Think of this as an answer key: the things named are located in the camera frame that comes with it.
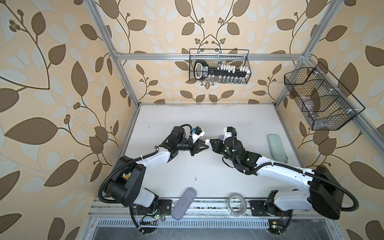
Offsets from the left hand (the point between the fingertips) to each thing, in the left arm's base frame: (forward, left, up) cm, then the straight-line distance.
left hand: (207, 144), depth 80 cm
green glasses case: (+6, -45, -14) cm, 47 cm away
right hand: (0, -1, +2) cm, 2 cm away
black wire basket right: (+13, -57, +19) cm, 62 cm away
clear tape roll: (-28, -11, -12) cm, 32 cm away
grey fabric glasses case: (-27, +11, -12) cm, 31 cm away
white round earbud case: (+1, 0, +1) cm, 1 cm away
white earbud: (-13, +6, -16) cm, 21 cm away
